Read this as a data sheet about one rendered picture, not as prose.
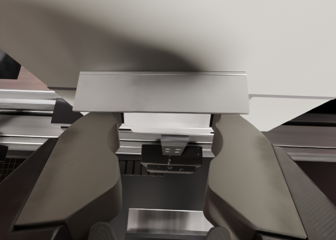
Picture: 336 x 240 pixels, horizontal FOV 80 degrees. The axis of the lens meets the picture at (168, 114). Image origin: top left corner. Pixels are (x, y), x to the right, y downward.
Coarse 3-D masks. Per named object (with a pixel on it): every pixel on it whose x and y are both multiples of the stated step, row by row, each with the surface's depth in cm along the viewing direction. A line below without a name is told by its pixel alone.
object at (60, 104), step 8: (56, 104) 22; (64, 104) 22; (56, 112) 22; (64, 112) 22; (72, 112) 22; (56, 120) 21; (64, 120) 21; (72, 120) 21; (64, 128) 23; (120, 128) 23
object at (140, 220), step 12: (132, 216) 20; (144, 216) 20; (156, 216) 20; (168, 216) 20; (180, 216) 20; (192, 216) 20; (132, 228) 20; (144, 228) 20; (156, 228) 20; (168, 228) 20; (180, 228) 20; (192, 228) 20; (204, 228) 20
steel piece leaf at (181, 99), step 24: (96, 72) 10; (120, 72) 10; (144, 72) 10; (168, 72) 10; (192, 72) 10; (216, 72) 10; (240, 72) 10; (96, 96) 10; (120, 96) 10; (144, 96) 10; (168, 96) 10; (192, 96) 10; (216, 96) 10; (240, 96) 10; (144, 120) 18; (168, 120) 18; (192, 120) 18
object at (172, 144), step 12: (144, 144) 40; (156, 144) 40; (168, 144) 28; (180, 144) 28; (144, 156) 39; (156, 156) 39; (168, 156) 39; (180, 156) 39; (192, 156) 39; (156, 168) 39; (168, 168) 39; (180, 168) 39; (192, 168) 39
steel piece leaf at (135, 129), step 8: (136, 128) 21; (144, 128) 21; (152, 128) 21; (160, 128) 21; (168, 128) 21; (176, 128) 20; (184, 128) 20; (192, 128) 20; (200, 128) 20; (208, 128) 20
